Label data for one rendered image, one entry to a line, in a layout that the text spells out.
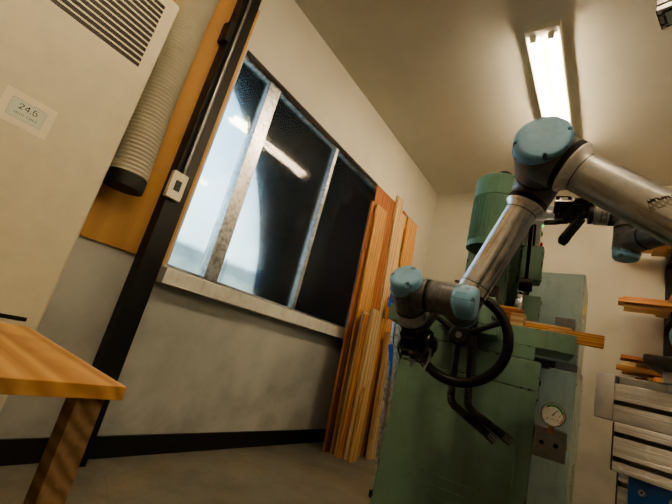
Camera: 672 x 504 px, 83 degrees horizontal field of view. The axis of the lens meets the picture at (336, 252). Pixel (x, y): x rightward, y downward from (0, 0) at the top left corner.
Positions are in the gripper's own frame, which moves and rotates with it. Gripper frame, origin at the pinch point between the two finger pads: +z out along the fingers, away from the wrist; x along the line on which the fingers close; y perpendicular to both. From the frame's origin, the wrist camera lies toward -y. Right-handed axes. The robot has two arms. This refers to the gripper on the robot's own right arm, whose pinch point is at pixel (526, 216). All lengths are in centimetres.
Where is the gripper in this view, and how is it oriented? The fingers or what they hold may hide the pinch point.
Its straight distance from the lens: 156.2
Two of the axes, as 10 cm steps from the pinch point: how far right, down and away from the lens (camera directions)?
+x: -4.8, 3.8, -7.9
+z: -8.7, -1.0, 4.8
